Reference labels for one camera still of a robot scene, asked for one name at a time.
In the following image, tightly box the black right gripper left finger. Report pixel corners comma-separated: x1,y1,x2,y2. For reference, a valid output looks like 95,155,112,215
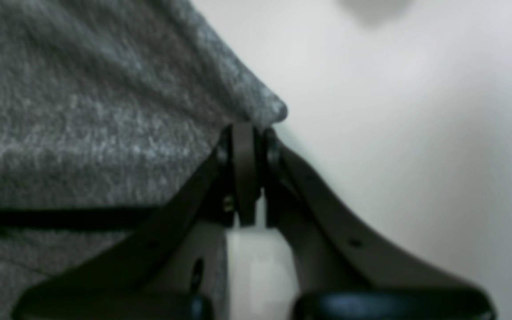
12,124,256,320

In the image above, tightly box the grey t-shirt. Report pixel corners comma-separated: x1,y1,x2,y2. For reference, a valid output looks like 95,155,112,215
0,0,287,320

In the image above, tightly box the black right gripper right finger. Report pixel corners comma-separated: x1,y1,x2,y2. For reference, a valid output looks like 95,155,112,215
262,129,496,320

